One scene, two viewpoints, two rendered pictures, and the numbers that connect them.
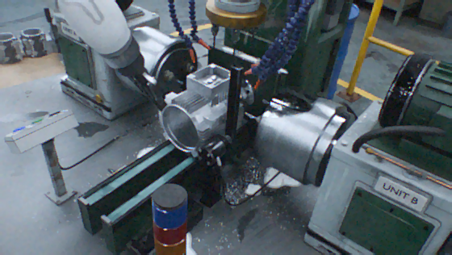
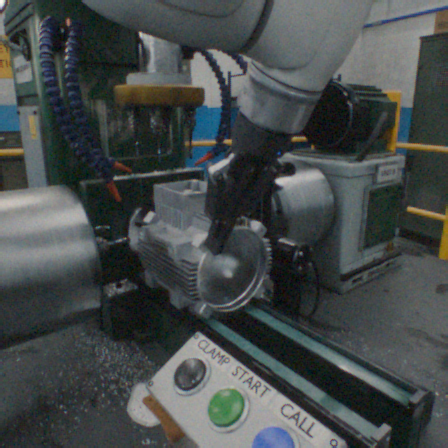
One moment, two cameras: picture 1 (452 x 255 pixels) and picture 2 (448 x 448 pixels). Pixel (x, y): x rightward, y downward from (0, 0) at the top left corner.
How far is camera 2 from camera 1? 111 cm
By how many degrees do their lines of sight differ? 68
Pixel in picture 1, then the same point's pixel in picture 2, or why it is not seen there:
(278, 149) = (309, 212)
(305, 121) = (304, 172)
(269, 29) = (130, 141)
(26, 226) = not seen: outside the picture
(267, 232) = (333, 312)
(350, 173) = (361, 183)
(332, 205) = (354, 229)
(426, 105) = (364, 106)
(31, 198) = not seen: outside the picture
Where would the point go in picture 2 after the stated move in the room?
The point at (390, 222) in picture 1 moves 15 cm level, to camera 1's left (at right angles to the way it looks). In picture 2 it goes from (387, 202) to (394, 216)
